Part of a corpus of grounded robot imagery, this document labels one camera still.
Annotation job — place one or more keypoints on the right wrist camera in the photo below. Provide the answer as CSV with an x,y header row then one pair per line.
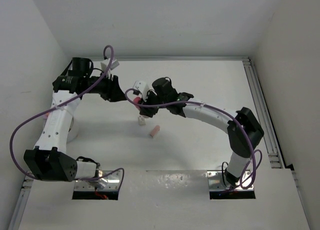
x,y
141,88

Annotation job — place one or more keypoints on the white round container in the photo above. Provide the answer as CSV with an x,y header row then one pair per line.
x,y
73,130

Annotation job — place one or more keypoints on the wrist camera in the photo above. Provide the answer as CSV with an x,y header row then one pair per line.
x,y
108,65
141,88

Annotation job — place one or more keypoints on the pink eraser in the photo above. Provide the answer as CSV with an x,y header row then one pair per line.
x,y
154,131

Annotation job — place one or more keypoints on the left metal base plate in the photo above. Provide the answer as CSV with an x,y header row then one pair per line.
x,y
106,188

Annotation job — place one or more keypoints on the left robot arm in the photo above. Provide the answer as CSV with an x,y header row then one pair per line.
x,y
48,160

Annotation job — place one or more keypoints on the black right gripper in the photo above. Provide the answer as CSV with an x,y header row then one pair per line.
x,y
149,111

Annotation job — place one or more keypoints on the white eraser with label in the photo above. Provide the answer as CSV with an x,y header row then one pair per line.
x,y
141,120

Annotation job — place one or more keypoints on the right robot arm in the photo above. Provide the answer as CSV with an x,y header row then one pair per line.
x,y
243,129

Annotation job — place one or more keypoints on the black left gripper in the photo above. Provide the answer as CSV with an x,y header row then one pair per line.
x,y
112,92

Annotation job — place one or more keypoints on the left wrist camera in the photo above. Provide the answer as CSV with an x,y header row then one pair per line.
x,y
108,65

